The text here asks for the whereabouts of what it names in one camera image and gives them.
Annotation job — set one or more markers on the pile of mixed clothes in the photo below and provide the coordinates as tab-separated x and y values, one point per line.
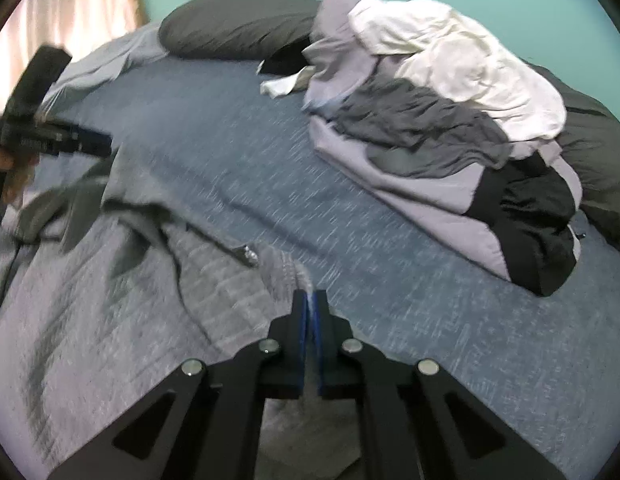
415	195

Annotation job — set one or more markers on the grey knit sweater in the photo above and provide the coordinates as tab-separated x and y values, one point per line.
115	310

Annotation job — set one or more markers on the white shirt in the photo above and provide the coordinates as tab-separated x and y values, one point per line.
465	55

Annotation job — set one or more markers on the light grey blanket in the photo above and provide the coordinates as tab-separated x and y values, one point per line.
120	55

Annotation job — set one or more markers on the long dark grey pillow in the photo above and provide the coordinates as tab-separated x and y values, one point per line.
240	25

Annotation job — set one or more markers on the black garment with grey stripe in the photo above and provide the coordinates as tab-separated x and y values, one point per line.
530	230

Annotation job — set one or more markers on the person's left hand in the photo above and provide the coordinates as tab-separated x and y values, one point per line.
17	175

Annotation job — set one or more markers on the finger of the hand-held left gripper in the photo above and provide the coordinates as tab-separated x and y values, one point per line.
90	143

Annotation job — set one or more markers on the pink curtain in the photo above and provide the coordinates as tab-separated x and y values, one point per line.
65	5

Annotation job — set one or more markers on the black garment with white tag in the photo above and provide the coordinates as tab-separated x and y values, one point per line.
285	64

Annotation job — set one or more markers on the dark grey crumpled garment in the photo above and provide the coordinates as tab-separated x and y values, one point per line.
420	125

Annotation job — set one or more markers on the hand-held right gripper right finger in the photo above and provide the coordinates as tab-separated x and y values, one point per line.
321	340

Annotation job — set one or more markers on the small white cloth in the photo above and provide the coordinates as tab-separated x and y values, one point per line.
282	85

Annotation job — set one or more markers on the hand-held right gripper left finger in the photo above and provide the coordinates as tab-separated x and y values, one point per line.
301	340

